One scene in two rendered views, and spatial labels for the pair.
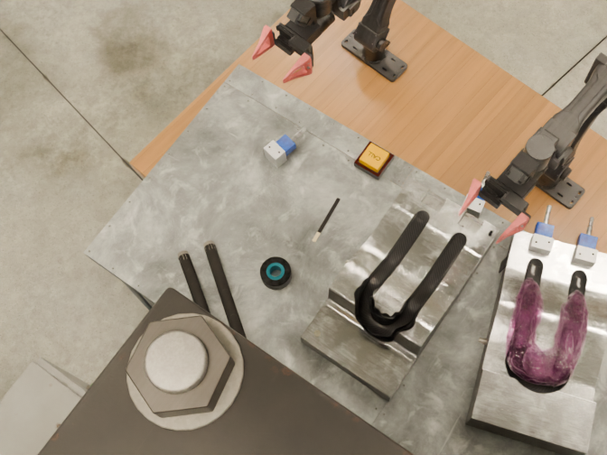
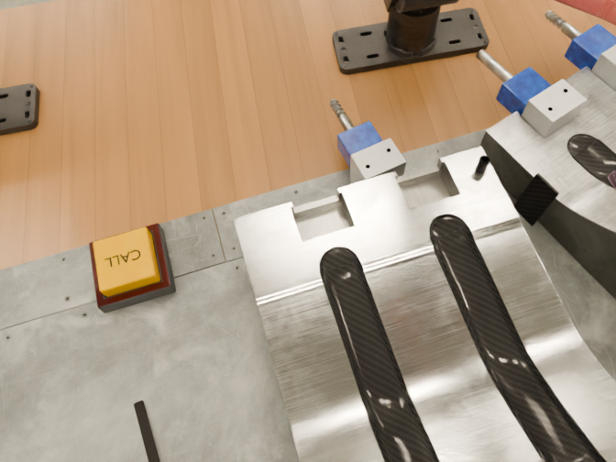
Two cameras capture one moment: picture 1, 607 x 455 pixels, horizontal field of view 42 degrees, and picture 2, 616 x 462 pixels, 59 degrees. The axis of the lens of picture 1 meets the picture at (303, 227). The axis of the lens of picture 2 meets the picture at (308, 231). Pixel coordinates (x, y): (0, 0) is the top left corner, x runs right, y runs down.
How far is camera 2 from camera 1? 155 cm
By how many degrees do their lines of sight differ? 21
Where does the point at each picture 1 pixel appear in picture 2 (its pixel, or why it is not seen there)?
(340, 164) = (76, 338)
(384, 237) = (319, 387)
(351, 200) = (168, 379)
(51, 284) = not seen: outside the picture
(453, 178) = (291, 164)
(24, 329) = not seen: outside the picture
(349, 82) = not seen: outside the picture
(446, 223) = (392, 229)
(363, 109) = (27, 209)
